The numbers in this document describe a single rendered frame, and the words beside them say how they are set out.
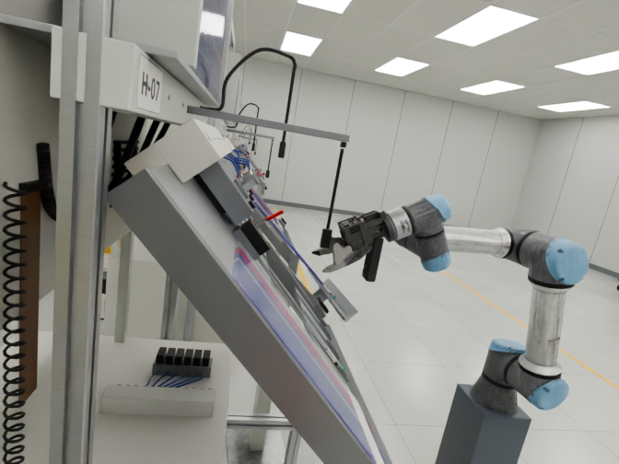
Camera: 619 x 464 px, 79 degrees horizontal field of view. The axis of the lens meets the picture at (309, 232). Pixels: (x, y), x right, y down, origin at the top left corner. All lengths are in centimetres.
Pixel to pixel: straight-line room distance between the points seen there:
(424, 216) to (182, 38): 64
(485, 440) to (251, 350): 114
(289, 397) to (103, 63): 50
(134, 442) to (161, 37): 81
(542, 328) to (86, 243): 118
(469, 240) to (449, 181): 872
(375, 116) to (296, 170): 218
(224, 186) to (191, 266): 33
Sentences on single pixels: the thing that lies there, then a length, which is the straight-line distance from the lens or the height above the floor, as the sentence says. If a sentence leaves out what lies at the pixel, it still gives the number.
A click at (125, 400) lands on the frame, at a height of 66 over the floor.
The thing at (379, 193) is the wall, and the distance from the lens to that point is 919.
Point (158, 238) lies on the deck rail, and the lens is 52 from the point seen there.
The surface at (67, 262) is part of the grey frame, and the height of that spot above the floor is 113.
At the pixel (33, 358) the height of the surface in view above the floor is 91.
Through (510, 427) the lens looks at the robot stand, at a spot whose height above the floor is 51.
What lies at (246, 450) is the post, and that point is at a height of 1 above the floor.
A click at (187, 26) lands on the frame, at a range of 62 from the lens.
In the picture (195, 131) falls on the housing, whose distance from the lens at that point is 69.
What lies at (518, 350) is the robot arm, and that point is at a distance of 148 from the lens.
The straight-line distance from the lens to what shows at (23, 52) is 63.
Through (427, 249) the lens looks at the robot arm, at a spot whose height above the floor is 111.
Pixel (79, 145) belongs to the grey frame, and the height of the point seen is 127.
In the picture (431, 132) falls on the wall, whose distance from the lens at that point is 959.
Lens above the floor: 130
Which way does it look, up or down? 12 degrees down
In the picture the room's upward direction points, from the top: 10 degrees clockwise
